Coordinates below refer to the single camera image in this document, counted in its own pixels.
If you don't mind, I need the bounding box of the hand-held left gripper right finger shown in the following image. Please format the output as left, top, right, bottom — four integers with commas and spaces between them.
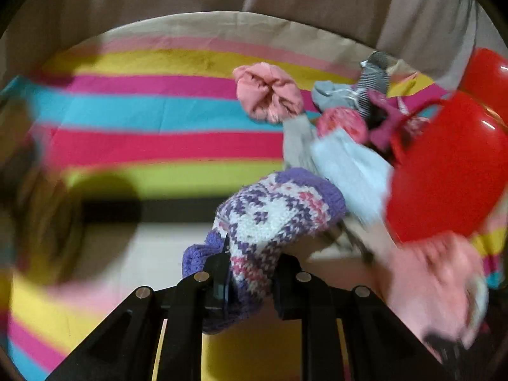
273, 255, 442, 381

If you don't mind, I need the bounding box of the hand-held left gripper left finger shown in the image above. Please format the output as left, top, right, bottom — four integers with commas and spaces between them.
45, 236, 237, 381

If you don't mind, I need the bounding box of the purple white knit sock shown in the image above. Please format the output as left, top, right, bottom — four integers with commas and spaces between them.
182, 168, 347, 335

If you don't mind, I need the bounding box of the pink sock bundle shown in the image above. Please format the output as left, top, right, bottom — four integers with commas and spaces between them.
233, 63, 305, 124

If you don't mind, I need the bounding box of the red plastic bucket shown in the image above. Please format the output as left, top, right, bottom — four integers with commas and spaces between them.
383, 48, 508, 244

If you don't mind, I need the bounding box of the pale blue white sock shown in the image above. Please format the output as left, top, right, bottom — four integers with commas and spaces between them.
311, 129, 393, 223

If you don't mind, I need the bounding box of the pale pink cloth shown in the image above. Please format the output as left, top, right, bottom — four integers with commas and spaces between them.
381, 232, 491, 350

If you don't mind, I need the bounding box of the pink patterned sock ball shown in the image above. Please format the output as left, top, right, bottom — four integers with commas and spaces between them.
316, 107, 366, 144

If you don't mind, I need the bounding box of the colourful striped blanket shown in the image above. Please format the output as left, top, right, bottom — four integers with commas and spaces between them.
0, 10, 508, 381

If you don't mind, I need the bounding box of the light grey-blue sock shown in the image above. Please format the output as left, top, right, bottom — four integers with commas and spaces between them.
311, 80, 358, 110

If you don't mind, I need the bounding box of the magenta cloth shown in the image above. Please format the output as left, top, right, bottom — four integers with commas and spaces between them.
367, 89, 421, 152

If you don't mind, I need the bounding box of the grey striped sock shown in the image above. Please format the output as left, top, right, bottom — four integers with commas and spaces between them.
359, 51, 391, 116

